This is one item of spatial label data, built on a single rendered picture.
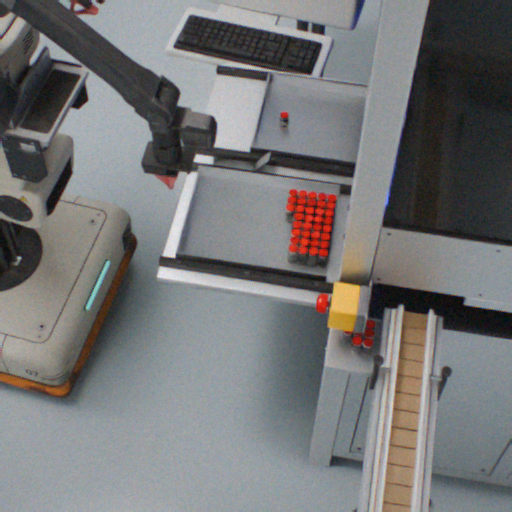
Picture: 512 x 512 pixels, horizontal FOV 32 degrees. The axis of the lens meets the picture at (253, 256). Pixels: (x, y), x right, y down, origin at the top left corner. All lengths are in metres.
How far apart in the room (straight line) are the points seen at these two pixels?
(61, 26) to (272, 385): 1.58
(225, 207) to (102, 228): 0.82
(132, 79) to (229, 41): 0.97
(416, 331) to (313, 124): 0.66
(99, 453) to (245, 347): 0.57
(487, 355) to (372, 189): 0.61
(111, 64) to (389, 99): 0.51
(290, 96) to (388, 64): 0.98
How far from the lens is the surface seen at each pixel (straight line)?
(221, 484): 2.72
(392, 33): 1.36
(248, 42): 2.58
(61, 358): 2.66
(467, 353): 2.07
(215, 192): 2.14
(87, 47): 1.62
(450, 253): 1.75
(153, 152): 1.84
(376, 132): 1.50
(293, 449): 2.76
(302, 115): 2.31
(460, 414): 2.34
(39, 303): 2.73
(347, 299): 1.80
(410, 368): 1.86
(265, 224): 2.08
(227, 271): 1.98
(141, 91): 1.66
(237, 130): 2.27
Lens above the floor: 2.55
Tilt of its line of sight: 55 degrees down
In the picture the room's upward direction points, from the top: 1 degrees clockwise
